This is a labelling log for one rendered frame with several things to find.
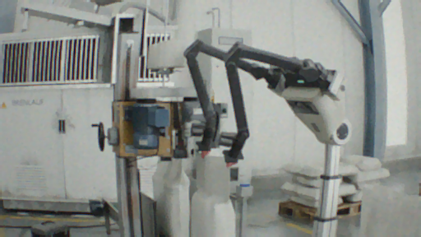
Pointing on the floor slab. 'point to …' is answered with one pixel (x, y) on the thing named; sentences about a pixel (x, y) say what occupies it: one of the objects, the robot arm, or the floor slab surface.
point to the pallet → (316, 209)
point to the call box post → (242, 217)
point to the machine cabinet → (62, 118)
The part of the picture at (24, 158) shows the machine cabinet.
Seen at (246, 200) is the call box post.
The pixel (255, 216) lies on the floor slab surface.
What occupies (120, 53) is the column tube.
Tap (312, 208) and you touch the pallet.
